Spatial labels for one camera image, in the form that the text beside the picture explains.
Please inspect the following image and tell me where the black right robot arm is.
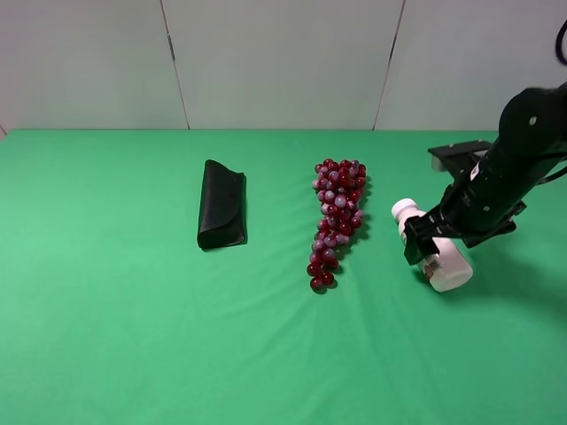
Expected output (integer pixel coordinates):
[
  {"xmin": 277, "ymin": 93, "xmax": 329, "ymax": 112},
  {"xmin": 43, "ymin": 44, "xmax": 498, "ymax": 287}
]
[{"xmin": 404, "ymin": 85, "xmax": 566, "ymax": 265}]

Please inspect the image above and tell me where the white plastic milk bottle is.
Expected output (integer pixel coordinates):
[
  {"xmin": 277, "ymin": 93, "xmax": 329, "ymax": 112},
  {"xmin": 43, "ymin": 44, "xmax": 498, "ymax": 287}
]
[{"xmin": 392, "ymin": 198, "xmax": 473, "ymax": 292}]

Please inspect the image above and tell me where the green tablecloth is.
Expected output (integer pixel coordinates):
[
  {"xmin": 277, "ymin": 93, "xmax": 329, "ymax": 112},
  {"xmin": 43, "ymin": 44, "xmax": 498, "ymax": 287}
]
[{"xmin": 1, "ymin": 130, "xmax": 566, "ymax": 424}]

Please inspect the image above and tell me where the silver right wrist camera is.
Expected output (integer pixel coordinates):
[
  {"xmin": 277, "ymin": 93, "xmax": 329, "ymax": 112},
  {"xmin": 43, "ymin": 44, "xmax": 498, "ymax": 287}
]
[{"xmin": 428, "ymin": 140, "xmax": 492, "ymax": 178}]

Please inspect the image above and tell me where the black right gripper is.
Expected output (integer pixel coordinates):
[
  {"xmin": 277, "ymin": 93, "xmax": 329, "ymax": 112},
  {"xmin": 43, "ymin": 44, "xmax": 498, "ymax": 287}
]
[{"xmin": 403, "ymin": 176, "xmax": 526, "ymax": 266}]

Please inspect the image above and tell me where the red grape bunch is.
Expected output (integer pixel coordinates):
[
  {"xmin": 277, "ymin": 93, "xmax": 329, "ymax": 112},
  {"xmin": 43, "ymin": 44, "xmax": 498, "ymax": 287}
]
[{"xmin": 307, "ymin": 158, "xmax": 367, "ymax": 294}]

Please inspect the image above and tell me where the black folded glasses case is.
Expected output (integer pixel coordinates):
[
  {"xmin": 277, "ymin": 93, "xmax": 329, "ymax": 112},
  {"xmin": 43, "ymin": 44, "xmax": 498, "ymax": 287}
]
[{"xmin": 197, "ymin": 159, "xmax": 246, "ymax": 251}]

